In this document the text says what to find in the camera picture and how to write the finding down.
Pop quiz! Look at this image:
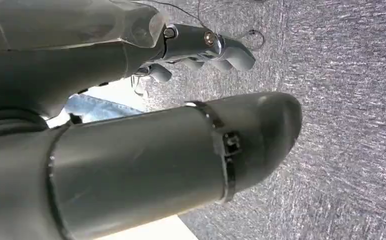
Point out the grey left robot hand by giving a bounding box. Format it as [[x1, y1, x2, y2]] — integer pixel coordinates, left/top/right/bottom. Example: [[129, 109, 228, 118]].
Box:
[[0, 0, 303, 240]]

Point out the person's leg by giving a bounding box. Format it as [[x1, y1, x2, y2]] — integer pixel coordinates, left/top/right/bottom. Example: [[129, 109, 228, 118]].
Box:
[[63, 94, 145, 124]]

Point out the clear plastic piece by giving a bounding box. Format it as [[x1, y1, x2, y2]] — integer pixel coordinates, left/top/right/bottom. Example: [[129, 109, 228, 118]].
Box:
[[130, 75, 150, 98]]

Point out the ribbed grey left arm sleeve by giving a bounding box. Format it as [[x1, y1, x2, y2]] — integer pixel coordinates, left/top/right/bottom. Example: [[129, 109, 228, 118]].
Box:
[[0, 109, 50, 141]]

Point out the black cable tie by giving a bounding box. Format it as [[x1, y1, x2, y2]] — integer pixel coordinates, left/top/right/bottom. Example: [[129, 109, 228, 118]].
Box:
[[45, 113, 84, 240], [184, 100, 243, 204]]

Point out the thin black floor cable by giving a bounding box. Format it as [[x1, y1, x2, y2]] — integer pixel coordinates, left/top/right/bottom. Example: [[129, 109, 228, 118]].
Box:
[[145, 0, 266, 51]]

